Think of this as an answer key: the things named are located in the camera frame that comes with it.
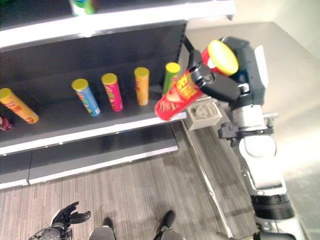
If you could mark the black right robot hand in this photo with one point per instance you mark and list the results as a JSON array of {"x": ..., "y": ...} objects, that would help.
[{"x": 225, "y": 90}]

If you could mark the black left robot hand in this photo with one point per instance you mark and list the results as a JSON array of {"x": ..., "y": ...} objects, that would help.
[{"x": 63, "y": 217}]

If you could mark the red chip can yellow lid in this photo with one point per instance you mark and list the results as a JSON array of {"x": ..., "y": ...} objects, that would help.
[{"x": 175, "y": 100}]

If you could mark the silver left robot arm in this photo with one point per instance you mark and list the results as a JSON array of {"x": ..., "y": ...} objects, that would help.
[{"x": 50, "y": 233}]

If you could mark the grey square holder box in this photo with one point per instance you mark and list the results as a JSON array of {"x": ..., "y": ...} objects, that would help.
[{"x": 203, "y": 115}]

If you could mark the grey left robot leg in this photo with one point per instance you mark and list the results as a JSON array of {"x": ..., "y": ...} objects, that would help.
[{"x": 102, "y": 235}]

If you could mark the grey robot leg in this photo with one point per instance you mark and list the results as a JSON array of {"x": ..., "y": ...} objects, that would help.
[
  {"x": 102, "y": 235},
  {"x": 172, "y": 236}
]

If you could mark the dark left robot foot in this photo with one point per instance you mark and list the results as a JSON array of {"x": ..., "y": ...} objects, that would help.
[{"x": 108, "y": 223}]

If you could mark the dark robot foot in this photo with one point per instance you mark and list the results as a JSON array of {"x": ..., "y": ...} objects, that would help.
[
  {"x": 108, "y": 223},
  {"x": 166, "y": 220}
]

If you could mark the green chip can yellow lid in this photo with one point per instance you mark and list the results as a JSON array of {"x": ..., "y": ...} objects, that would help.
[{"x": 170, "y": 77}]

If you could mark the orange chip can yellow lid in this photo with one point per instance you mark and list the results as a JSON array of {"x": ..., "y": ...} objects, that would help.
[{"x": 142, "y": 87}]

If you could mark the dark right robot foot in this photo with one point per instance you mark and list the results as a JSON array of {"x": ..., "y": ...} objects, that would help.
[{"x": 166, "y": 220}]

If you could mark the maroon chip can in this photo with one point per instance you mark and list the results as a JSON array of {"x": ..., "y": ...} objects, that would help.
[{"x": 5, "y": 124}]

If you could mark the grey right robot leg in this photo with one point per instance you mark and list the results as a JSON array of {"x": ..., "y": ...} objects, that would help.
[{"x": 172, "y": 236}]

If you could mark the pink chip can yellow lid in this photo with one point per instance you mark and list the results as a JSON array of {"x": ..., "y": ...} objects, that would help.
[{"x": 113, "y": 95}]

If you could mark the long orange chip can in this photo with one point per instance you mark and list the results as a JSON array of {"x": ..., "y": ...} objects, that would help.
[{"x": 17, "y": 107}]

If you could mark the blue chip can yellow lid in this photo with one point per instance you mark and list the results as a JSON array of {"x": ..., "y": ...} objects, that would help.
[{"x": 87, "y": 100}]

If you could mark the black and white shelf unit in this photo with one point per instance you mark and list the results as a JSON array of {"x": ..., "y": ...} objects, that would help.
[{"x": 75, "y": 57}]

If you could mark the white and green can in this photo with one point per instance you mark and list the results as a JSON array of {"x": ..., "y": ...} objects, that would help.
[{"x": 78, "y": 7}]

